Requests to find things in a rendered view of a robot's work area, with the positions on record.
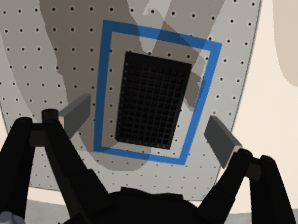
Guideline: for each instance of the grey perforated base plate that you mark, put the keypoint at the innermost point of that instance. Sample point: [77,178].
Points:
[49,56]

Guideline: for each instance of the black well plate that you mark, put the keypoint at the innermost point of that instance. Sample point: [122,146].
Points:
[150,127]

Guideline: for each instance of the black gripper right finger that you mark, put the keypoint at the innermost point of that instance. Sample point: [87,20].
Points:
[269,200]

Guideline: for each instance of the blue tape outline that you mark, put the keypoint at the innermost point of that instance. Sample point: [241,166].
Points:
[163,35]

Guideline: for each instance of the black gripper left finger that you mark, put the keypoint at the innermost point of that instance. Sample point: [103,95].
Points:
[80,187]

